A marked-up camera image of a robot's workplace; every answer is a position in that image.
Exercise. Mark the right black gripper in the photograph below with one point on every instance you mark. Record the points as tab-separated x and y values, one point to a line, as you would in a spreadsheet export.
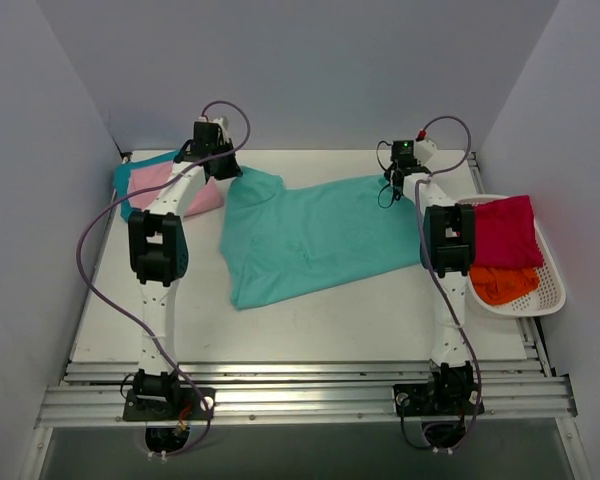
393	179

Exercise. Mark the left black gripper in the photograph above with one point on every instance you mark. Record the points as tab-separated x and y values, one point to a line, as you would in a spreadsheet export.
225	166

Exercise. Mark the mint green t shirt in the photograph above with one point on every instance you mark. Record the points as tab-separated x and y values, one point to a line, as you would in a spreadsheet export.
280	243

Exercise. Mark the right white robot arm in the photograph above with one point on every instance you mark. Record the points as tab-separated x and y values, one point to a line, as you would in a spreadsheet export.
446	231

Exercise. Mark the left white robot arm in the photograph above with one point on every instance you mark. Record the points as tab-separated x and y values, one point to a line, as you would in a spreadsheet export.
159	255

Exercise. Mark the teal folded t shirt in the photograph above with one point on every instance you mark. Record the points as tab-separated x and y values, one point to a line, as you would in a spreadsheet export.
140	175

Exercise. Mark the magenta t shirt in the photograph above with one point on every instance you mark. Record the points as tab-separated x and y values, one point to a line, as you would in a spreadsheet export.
505	234

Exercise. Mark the orange t shirt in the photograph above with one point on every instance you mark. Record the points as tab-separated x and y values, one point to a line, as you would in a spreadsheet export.
496	286

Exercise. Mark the white plastic basket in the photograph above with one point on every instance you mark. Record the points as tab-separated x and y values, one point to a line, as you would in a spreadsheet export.
548	298

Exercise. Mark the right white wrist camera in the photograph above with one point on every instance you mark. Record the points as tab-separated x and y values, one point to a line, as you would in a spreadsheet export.
424	147

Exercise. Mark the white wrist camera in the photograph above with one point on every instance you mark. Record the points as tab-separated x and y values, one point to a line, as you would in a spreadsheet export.
223	124
424	147

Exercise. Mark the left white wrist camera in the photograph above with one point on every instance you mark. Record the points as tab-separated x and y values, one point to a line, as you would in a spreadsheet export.
223	124

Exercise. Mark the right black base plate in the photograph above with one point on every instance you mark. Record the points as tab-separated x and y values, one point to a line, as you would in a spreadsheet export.
425	400

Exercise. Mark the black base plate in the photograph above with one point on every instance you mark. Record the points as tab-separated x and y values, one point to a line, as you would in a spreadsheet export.
425	400
188	405

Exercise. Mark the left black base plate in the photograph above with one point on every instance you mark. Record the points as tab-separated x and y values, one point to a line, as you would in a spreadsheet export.
188	405

